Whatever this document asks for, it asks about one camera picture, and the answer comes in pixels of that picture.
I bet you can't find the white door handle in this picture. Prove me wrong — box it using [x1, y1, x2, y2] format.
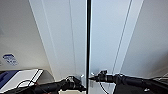
[79, 74, 85, 82]
[90, 72, 98, 89]

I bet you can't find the white wardrobe door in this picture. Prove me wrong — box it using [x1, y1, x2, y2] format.
[89, 0, 145, 94]
[28, 0, 88, 94]

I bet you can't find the white wardrobe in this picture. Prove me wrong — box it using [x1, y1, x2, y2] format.
[28, 0, 145, 94]

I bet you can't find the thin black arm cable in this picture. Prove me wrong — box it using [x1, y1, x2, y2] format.
[17, 79, 39, 90]
[98, 80, 111, 94]

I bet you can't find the white wire stand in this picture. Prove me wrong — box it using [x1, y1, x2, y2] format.
[149, 75, 168, 83]

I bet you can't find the blue white wall sticker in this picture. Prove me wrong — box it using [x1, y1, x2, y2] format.
[2, 53, 19, 66]

